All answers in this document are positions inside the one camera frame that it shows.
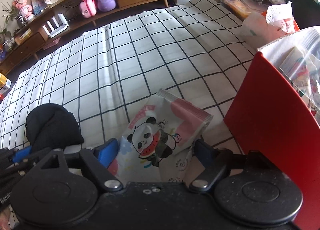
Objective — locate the blue picture book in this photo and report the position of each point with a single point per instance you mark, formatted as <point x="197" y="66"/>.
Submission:
<point x="38" y="5"/>

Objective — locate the white orange tissue bag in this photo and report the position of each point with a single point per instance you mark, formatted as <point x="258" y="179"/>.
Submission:
<point x="262" y="28"/>

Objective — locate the flat pink box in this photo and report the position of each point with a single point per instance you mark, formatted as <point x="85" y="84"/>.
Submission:
<point x="52" y="44"/>

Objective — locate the pink plush doll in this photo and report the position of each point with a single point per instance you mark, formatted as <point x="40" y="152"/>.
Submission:
<point x="22" y="6"/>

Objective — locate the pink toy case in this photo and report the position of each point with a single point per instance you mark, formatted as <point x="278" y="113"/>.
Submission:
<point x="88" y="7"/>

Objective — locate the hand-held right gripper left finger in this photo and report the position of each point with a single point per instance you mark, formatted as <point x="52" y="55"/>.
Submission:
<point x="107" y="153"/>

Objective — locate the clear plastic storage box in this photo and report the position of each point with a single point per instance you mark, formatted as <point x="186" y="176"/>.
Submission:
<point x="240" y="2"/>

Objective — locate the small potted plant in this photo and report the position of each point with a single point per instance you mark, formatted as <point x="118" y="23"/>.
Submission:
<point x="13" y="16"/>

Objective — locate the thin leafy potted plant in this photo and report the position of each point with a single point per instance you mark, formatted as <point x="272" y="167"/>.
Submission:
<point x="6" y="43"/>

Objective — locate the yellow carton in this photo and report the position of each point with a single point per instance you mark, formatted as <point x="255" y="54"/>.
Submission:
<point x="4" y="82"/>

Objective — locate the black cloth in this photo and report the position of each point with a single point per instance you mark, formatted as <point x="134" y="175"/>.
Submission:
<point x="51" y="125"/>

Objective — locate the white router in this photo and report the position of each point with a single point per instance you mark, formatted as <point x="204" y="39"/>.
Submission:
<point x="56" y="26"/>

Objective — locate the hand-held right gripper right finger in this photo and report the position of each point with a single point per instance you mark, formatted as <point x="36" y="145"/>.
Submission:
<point x="205" y="150"/>

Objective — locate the panda print tissue packet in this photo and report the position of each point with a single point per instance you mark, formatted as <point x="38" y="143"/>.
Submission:
<point x="152" y="130"/>

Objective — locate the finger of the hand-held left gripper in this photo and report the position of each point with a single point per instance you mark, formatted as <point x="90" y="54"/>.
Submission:
<point x="22" y="154"/>

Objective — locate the small cardboard box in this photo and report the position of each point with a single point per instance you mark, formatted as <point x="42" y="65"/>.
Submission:
<point x="23" y="37"/>

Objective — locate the dark green container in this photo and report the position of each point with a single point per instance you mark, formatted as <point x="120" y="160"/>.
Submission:
<point x="306" y="10"/>

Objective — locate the red cardboard box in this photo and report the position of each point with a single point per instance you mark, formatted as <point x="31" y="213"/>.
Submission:
<point x="265" y="125"/>

